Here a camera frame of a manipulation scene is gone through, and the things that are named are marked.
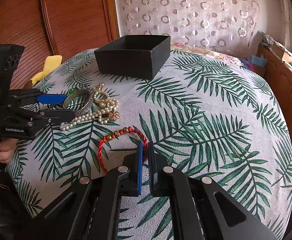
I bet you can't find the red braided cord bracelet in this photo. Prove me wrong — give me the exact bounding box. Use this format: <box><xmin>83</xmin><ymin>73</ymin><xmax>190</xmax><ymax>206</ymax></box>
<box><xmin>97</xmin><ymin>126</ymin><xmax>149</xmax><ymax>173</ymax></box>

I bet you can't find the left hand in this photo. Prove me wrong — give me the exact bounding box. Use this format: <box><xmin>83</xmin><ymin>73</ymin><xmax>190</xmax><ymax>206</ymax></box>
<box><xmin>0</xmin><ymin>138</ymin><xmax>18</xmax><ymax>164</ymax></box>

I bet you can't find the cardboard box on cabinet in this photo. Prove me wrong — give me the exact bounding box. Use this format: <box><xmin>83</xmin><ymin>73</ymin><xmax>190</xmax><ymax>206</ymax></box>
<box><xmin>271</xmin><ymin>41</ymin><xmax>292</xmax><ymax>64</ymax></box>

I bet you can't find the wooden side cabinet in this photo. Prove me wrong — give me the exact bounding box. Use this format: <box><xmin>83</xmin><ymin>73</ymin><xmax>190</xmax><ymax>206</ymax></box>
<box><xmin>256</xmin><ymin>44</ymin><xmax>292</xmax><ymax>139</ymax></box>

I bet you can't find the green gemstone brooch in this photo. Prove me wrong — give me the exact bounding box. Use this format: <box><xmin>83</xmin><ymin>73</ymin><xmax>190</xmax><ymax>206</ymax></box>
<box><xmin>68</xmin><ymin>88</ymin><xmax>78</xmax><ymax>95</ymax></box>

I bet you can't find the yellow plush toy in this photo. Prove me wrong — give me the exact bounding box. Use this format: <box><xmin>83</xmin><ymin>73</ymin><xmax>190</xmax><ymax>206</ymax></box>
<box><xmin>24</xmin><ymin>55</ymin><xmax>62</xmax><ymax>89</ymax></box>

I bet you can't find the wooden headboard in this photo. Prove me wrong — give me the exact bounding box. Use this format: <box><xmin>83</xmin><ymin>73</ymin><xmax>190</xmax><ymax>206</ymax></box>
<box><xmin>0</xmin><ymin>0</ymin><xmax>119</xmax><ymax>89</ymax></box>

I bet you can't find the white pearl necklace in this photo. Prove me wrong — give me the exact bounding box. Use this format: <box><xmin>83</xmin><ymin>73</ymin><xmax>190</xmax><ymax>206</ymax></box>
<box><xmin>59</xmin><ymin>89</ymin><xmax>120</xmax><ymax>132</ymax></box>

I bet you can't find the floral bedspread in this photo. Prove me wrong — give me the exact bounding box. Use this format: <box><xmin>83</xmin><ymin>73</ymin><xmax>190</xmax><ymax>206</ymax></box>
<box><xmin>170</xmin><ymin>42</ymin><xmax>254</xmax><ymax>72</ymax></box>

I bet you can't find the black jewelry box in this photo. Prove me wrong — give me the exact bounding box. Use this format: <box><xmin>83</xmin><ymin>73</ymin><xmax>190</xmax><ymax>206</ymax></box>
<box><xmin>94</xmin><ymin>35</ymin><xmax>170</xmax><ymax>80</ymax></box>

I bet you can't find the palm leaf print cloth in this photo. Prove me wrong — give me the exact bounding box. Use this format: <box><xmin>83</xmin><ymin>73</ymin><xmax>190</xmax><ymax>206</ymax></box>
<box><xmin>8</xmin><ymin>49</ymin><xmax>292</xmax><ymax>239</ymax></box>

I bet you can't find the blue tissue pack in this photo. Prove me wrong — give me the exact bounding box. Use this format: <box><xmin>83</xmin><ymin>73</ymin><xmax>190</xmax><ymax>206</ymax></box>
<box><xmin>250</xmin><ymin>55</ymin><xmax>268</xmax><ymax>67</ymax></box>

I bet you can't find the silver patterned bangle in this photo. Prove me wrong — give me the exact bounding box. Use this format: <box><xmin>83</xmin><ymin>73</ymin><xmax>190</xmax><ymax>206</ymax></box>
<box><xmin>63</xmin><ymin>88</ymin><xmax>94</xmax><ymax>117</ymax></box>

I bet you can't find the pink circle pattern curtain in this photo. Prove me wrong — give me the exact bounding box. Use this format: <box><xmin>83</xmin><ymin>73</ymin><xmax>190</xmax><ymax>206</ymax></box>
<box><xmin>119</xmin><ymin>0</ymin><xmax>260</xmax><ymax>54</ymax></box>

